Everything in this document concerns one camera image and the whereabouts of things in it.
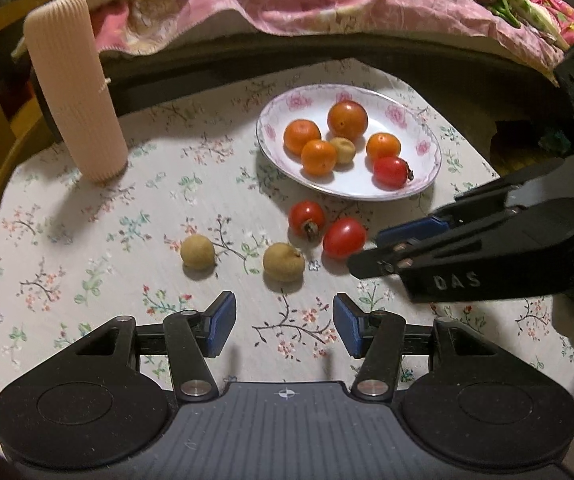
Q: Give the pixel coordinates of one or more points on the white floral rimmed plate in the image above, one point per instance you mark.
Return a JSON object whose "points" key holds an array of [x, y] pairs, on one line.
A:
{"points": [[352, 183]]}

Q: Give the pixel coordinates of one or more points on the red cherry tomato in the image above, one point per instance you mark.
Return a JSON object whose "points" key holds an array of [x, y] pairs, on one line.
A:
{"points": [[307, 216], [344, 237], [389, 172]]}

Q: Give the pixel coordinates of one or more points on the tan longan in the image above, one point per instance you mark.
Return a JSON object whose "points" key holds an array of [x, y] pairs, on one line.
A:
{"points": [[283, 261], [343, 151], [198, 251]]}

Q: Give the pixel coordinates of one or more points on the large red tomato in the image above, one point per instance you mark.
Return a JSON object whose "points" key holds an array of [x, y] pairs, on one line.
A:
{"points": [[347, 120]]}

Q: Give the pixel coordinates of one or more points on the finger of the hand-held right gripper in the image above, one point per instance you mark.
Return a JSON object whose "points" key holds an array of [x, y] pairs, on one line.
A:
{"points": [[377, 262], [412, 230]]}

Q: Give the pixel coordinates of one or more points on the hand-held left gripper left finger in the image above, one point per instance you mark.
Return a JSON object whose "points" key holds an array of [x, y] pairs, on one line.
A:
{"points": [[222, 325]]}

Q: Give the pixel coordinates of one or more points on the pink ribbed cylinder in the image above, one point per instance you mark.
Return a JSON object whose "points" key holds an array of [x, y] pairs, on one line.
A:
{"points": [[79, 90]]}

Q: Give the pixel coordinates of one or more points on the dark bed frame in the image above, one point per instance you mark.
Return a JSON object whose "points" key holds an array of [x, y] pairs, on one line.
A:
{"points": [[192, 70]]}

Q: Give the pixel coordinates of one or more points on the pink floral quilt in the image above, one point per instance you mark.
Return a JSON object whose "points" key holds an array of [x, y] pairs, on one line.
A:
{"points": [[317, 5]]}

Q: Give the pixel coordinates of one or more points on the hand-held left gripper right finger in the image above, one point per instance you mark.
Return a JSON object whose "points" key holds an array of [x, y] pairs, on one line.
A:
{"points": [[347, 325]]}

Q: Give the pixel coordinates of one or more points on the small orange mandarin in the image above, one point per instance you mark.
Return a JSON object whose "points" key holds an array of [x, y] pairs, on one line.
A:
{"points": [[318, 157], [301, 135], [383, 146]]}

